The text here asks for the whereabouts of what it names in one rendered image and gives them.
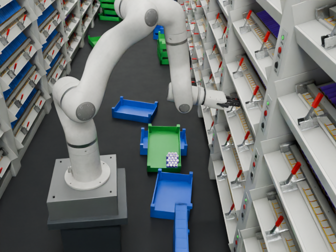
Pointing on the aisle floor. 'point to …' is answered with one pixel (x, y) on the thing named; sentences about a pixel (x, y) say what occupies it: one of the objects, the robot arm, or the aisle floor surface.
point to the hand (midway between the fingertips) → (235, 102)
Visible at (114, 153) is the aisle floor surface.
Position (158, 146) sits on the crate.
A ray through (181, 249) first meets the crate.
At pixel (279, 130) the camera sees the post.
